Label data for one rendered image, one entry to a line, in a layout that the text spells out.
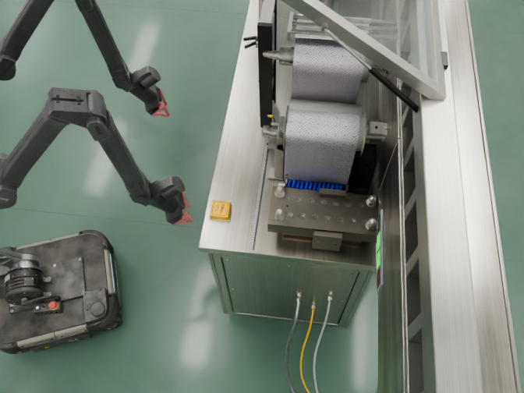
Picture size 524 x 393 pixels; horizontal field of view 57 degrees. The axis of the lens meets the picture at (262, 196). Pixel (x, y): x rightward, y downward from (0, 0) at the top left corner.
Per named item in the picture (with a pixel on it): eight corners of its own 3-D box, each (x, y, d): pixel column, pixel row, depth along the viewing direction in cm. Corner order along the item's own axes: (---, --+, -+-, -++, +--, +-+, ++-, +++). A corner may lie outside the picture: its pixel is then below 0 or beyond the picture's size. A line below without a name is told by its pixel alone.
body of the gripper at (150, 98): (157, 86, 192) (145, 76, 186) (161, 105, 187) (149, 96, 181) (145, 95, 194) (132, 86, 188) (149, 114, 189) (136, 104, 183)
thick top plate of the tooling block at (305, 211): (272, 194, 184) (272, 185, 179) (379, 204, 181) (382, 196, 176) (267, 231, 176) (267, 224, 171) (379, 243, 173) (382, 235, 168)
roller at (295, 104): (289, 113, 186) (291, 91, 175) (357, 118, 184) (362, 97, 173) (286, 138, 179) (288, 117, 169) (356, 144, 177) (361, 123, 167)
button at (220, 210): (213, 203, 191) (213, 200, 189) (231, 204, 190) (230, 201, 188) (210, 218, 187) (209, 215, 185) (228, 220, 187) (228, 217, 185)
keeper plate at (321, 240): (312, 243, 180) (313, 230, 170) (338, 246, 179) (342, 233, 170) (311, 249, 179) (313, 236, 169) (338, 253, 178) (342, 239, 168)
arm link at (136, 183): (77, 92, 120) (80, 125, 114) (100, 86, 120) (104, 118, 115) (132, 182, 157) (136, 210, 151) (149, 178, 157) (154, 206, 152)
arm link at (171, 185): (129, 178, 153) (133, 200, 149) (157, 161, 150) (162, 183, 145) (155, 191, 163) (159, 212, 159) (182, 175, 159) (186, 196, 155)
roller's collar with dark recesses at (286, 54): (280, 55, 175) (281, 41, 169) (297, 57, 175) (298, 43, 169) (278, 69, 172) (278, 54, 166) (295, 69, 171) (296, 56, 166)
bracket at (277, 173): (268, 168, 199) (267, 120, 172) (284, 170, 198) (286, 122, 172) (267, 178, 196) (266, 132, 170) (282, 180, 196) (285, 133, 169)
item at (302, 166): (284, 178, 182) (285, 149, 166) (347, 184, 180) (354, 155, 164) (283, 179, 181) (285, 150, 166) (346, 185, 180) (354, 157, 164)
